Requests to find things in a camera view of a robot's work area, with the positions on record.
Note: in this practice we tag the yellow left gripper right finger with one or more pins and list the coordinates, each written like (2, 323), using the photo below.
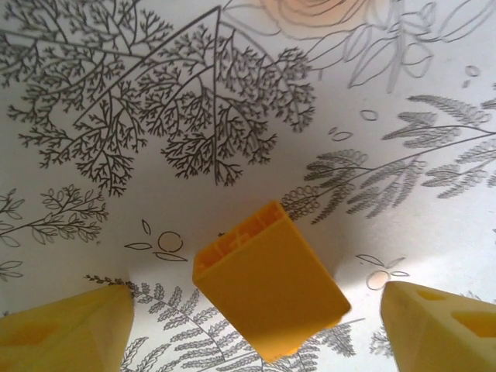
(445, 329)

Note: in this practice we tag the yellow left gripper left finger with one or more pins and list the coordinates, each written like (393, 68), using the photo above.
(66, 333)

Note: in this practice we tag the yellow smooth-sided lego brick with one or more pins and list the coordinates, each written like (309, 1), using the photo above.
(271, 286)

